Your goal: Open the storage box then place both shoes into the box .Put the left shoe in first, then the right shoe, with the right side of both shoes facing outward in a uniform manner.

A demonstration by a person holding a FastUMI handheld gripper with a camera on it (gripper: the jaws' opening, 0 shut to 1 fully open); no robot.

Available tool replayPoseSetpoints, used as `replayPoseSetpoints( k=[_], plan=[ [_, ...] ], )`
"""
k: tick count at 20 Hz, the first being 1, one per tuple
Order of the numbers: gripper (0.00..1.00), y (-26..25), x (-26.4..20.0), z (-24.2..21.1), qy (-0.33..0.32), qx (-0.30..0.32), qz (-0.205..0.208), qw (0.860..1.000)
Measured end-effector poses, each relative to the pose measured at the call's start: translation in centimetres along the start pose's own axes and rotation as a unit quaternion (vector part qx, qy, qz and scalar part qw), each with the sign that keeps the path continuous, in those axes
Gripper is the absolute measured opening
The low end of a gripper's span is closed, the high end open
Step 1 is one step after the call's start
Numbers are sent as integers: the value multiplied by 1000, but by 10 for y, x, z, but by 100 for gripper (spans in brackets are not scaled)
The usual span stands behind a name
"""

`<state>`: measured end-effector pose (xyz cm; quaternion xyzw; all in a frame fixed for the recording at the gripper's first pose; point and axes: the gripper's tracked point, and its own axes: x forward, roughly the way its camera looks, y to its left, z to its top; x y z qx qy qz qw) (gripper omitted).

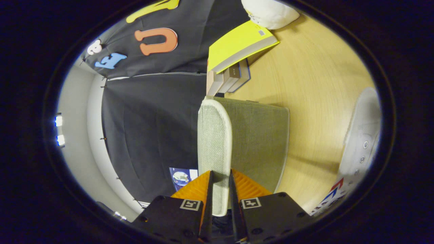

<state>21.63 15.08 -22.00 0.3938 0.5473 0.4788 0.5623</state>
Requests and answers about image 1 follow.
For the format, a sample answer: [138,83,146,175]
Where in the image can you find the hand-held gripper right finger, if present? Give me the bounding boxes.
[229,169,311,243]

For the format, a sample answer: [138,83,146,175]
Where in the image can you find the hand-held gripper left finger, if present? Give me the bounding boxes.
[131,170,214,243]

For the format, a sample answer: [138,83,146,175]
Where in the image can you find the grey-green fabric storage box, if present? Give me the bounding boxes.
[197,96,291,217]

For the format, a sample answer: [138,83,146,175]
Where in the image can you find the white plush toy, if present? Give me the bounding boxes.
[241,0,301,30]

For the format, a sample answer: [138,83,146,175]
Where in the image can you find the black backdrop cloth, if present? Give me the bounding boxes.
[80,0,251,207]

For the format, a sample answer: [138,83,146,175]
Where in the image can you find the yellow cover book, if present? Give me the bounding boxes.
[207,20,280,74]

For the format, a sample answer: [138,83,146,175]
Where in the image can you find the blue lit screen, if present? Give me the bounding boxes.
[169,167,199,191]

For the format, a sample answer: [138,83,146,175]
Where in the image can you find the white shoe striped sides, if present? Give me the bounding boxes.
[310,87,382,217]

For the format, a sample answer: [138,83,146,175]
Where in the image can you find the brown cover book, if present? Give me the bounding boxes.
[217,64,242,94]

